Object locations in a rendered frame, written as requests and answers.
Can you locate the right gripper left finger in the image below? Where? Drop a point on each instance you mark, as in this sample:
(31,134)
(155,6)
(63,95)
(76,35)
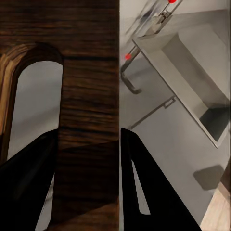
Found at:
(24,183)

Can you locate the cutting board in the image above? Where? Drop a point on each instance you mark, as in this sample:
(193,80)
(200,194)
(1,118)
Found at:
(83,37)

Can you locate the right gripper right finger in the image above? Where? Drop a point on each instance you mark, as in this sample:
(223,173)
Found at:
(168,212)

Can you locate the drop in sink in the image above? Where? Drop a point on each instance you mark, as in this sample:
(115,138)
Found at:
(195,62)

